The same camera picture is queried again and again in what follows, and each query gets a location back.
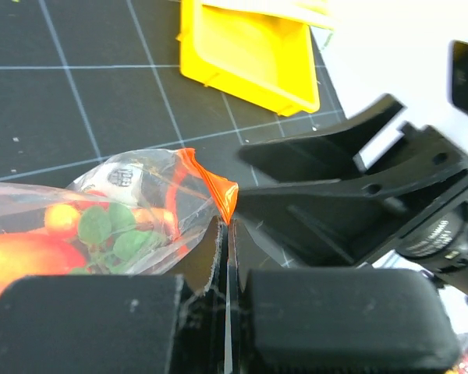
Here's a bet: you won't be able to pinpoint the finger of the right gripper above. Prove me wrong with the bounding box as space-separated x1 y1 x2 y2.
236 171 410 266
237 94 405 183

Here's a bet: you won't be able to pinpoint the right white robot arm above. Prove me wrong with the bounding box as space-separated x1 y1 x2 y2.
236 1 468 296

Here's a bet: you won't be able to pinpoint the yellow plastic tray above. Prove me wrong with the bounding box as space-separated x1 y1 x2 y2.
177 1 321 117

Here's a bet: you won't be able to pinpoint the red orange toy mango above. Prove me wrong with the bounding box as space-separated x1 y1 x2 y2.
0 232 87 294

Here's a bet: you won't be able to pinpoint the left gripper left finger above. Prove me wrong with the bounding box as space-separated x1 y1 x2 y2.
0 218 227 373

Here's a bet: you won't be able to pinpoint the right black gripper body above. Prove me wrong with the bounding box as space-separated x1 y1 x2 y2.
353 123 468 295

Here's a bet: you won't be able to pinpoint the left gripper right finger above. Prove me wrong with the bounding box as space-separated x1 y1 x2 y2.
228 220 461 373

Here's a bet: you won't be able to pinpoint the orange zipper clear bag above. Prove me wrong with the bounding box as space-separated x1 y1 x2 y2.
0 148 239 285

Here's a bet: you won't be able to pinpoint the black grid mat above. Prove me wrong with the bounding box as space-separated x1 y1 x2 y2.
0 0 348 273

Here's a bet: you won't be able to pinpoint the toy cherry tomatoes with leaves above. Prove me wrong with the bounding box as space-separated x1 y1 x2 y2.
44 201 176 275

